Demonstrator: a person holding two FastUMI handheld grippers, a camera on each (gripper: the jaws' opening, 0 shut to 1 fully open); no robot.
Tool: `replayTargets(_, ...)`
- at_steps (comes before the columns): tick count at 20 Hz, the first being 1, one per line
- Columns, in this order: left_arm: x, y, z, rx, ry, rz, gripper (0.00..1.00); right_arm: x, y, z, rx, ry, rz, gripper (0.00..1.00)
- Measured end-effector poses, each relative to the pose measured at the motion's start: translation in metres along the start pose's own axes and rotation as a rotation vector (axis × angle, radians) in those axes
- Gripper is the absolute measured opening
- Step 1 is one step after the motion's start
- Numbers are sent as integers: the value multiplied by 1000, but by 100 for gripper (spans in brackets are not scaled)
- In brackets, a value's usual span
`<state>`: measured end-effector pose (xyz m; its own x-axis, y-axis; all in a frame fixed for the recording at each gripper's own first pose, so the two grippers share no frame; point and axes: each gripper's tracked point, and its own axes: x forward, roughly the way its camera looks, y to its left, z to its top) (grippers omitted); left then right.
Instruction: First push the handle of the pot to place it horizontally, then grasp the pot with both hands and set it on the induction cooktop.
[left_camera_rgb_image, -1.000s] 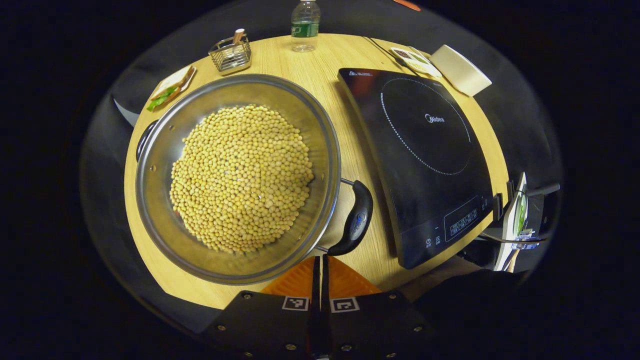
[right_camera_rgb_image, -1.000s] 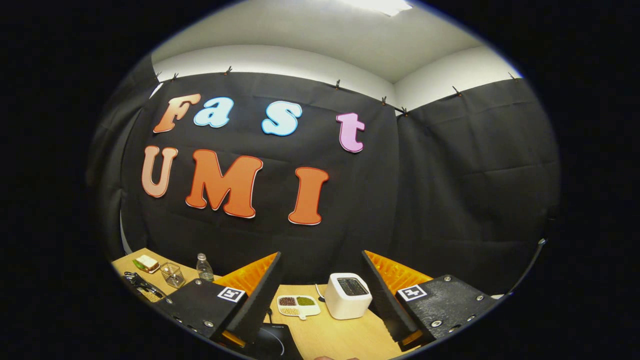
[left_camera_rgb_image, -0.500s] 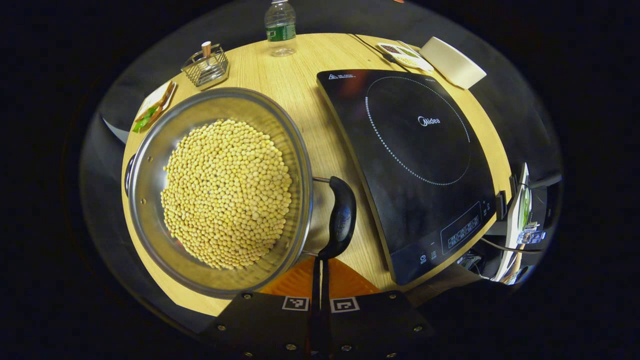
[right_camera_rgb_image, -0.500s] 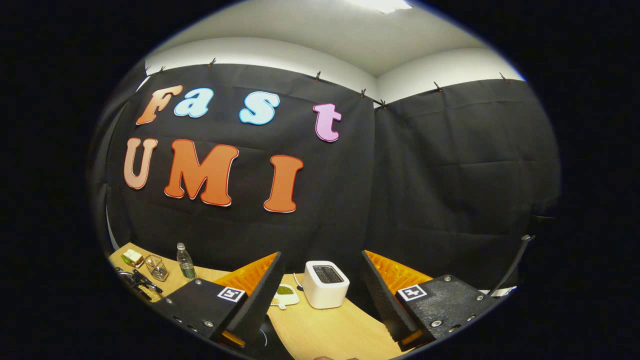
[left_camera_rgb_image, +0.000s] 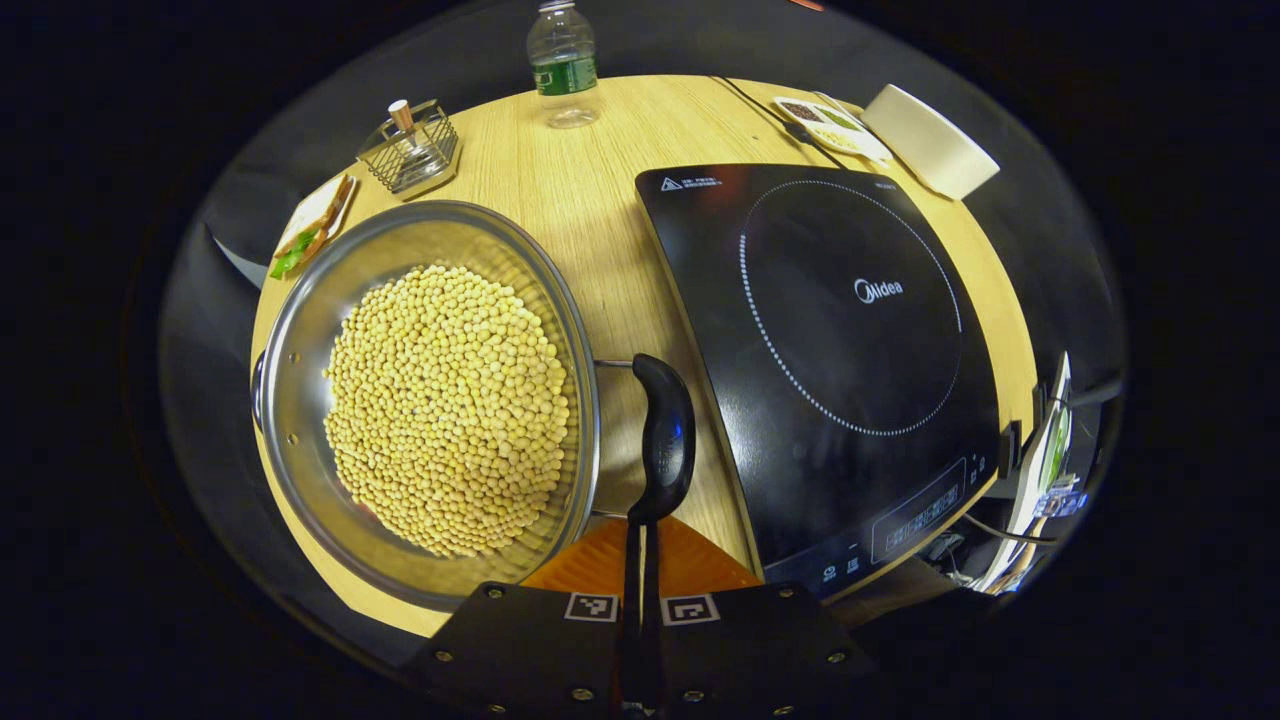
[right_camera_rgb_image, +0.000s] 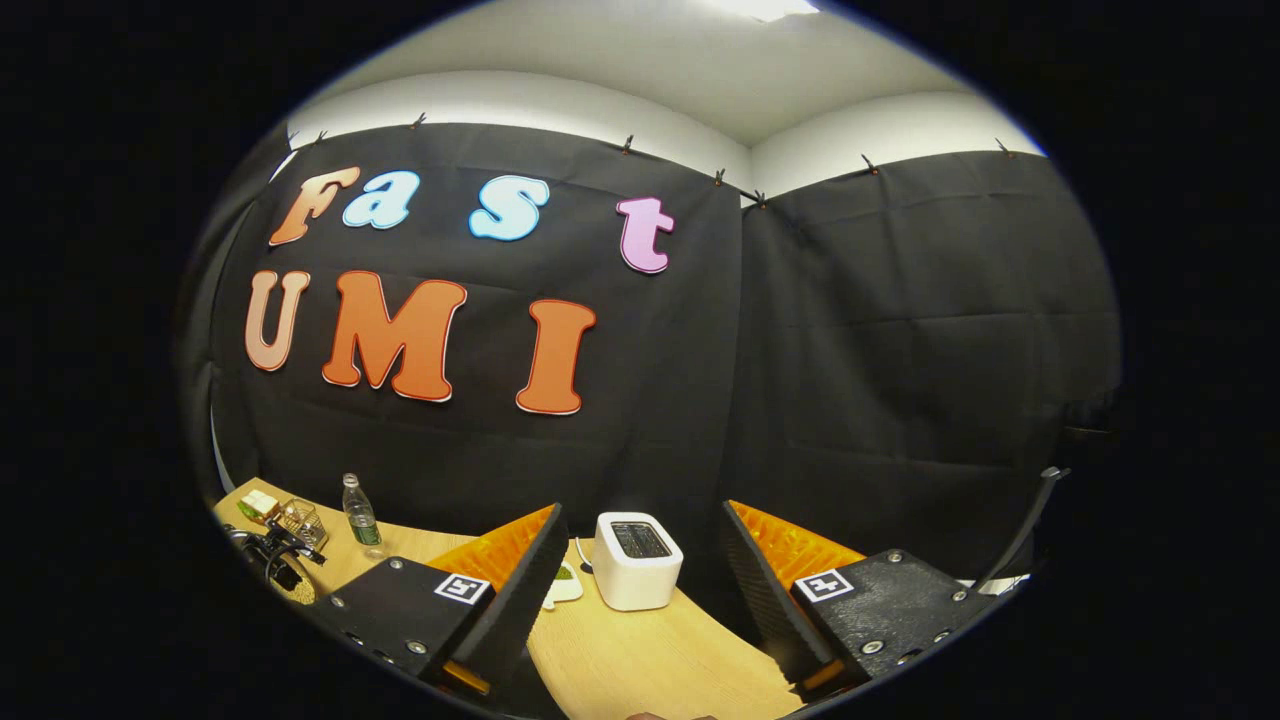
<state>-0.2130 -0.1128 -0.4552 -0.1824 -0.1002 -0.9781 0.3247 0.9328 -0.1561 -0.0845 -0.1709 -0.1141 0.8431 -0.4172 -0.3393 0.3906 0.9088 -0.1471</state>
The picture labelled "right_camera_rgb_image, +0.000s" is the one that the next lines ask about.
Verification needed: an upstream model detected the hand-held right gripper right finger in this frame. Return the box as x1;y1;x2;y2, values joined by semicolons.
720;499;1003;701

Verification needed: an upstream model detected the black slanted pole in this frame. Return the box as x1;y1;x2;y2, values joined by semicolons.
974;465;1072;592

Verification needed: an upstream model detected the white divided bean dish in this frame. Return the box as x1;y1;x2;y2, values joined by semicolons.
543;560;585;612

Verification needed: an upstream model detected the clear plastic water bottle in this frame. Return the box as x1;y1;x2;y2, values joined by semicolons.
341;472;387;560

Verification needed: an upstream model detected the black backdrop cloth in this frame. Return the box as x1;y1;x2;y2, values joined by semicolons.
180;122;1123;641

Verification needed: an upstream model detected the ceiling light panel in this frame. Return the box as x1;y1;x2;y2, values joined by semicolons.
700;0;823;23

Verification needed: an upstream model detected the row of black cloth clips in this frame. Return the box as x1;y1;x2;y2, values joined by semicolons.
285;112;1013;209

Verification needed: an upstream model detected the white toaster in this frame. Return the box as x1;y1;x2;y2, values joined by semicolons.
593;511;685;613

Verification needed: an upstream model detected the wire mesh basket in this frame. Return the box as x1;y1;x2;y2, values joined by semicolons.
277;497;330;552

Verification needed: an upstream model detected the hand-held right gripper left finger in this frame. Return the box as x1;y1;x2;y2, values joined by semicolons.
315;503;571;699

